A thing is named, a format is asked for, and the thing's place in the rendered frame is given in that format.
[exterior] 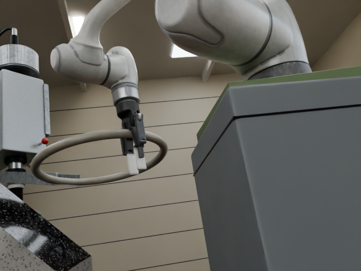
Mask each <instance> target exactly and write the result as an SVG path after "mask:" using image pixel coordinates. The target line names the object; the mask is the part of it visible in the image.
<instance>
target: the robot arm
mask: <svg viewBox="0 0 361 271"><path fill-rule="evenodd" d="M130 1H131V0H101V1H100V2H99V3H98V4H97V5H96V6H95V7H94V8H93V9H92V10H91V11H90V12H89V13H88V15H87V16H86V18H85V20H84V22H83V24H82V26H81V28H80V31H79V33H78V34H77V36H75V37H74V38H72V39H70V42H69V43H68V44H60V45H58V46H56V47H55V48H54V49H53V50H52V52H51V55H50V62H51V65H52V68H53V69H54V70H55V71H56V72H57V73H58V74H60V75H62V76H63V77H65V78H67V79H70V80H72V81H76V82H80V83H86V84H98V85H102V86H104V87H107V88H108V89H111V94H112V99H113V105H114V106H115V107H116V110H117V116H118V117H119V118H120V119H121V120H122V123H121V125H122V128H121V129H129V130H130V131H131V134H132V137H133V139H128V138H121V139H120V141H121V148H122V154H123V156H127V161H128V168H129V174H130V175H138V174H139V171H138V170H146V169H147V167H146V161H145V155H144V151H143V148H144V144H146V142H147V141H146V134H145V128H144V124H143V114H141V113H140V109H139V103H140V97H139V90H138V73H137V68H136V65H135V61H134V59H133V56H132V54H131V53H130V51H129V50H128V49H127V48H125V47H121V46H117V47H113V48H111V49H110V50H109V51H108V52H107V54H104V53H103V47H102V46H101V44H100V42H99V33H100V30H101V28H102V26H103V25H104V23H105V22H106V21H107V20H108V19H109V18H110V17H112V16H113V15H114V14H115V13H116V12H117V11H119V10H120V9H121V8H122V7H123V6H125V5H126V4H127V3H128V2H130ZM155 15H156V19H157V22H158V24H159V26H160V28H161V30H162V31H163V33H164V34H165V35H166V37H167V38H168V39H169V40H170V41H171V42H172V43H173V44H175V45H176V46H177V47H179V48H180V49H182V50H184V51H186V52H189V53H191V54H193V55H196V56H199V57H201V58H204V59H207V60H211V61H214V62H219V63H225V64H229V65H230V66H231V67H232V68H233V69H234V70H235V71H236V72H237V73H239V74H241V76H242V78H243V80H244V81H247V80H256V79H264V78H269V77H277V76H286V75H294V74H302V73H311V72H312V70H311V68H310V66H309V62H308V59H307V53H306V49H305V44H304V41H303V38H302V35H301V32H300V29H299V26H298V23H297V21H296V18H295V16H294V14H293V11H292V9H291V7H290V6H289V4H288V3H287V1H286V0H155ZM142 139H143V140H142ZM133 141H134V143H135V145H134V146H133ZM133 147H136V148H134V149H133ZM134 153H135V154H134Z"/></svg>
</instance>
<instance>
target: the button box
mask: <svg viewBox="0 0 361 271"><path fill-rule="evenodd" d="M43 96H44V125H45V135H46V137H47V136H49V135H50V115H49V90H48V85H47V84H43Z"/></svg>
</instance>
